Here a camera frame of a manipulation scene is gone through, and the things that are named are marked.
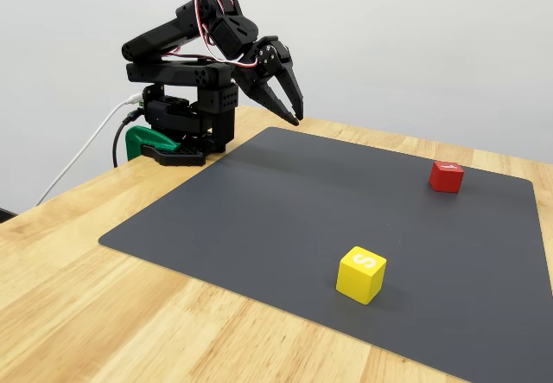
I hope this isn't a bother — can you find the red white black wrist wire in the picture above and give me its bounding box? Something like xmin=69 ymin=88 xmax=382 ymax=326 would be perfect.
xmin=194 ymin=0 xmax=260 ymax=69

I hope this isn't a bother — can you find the dark grey mat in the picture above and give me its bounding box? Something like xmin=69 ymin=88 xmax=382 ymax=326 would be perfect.
xmin=98 ymin=126 xmax=553 ymax=383

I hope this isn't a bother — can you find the white cable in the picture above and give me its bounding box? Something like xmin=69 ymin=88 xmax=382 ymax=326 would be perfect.
xmin=35 ymin=93 xmax=143 ymax=207

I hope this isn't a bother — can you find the green table clamp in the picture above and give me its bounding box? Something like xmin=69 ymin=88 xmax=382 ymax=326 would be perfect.
xmin=124 ymin=125 xmax=181 ymax=162

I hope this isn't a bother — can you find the red letter cube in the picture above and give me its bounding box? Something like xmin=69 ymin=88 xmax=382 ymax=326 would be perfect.
xmin=428 ymin=160 xmax=465 ymax=194

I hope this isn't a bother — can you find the red white black forearm wire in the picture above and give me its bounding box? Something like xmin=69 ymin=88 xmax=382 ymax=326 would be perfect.
xmin=160 ymin=44 xmax=217 ymax=62

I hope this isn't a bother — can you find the yellow letter block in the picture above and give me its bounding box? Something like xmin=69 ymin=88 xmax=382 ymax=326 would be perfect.
xmin=335 ymin=246 xmax=387 ymax=306

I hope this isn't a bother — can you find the black power cable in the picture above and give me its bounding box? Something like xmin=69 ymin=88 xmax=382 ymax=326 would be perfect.
xmin=112 ymin=109 xmax=143 ymax=169

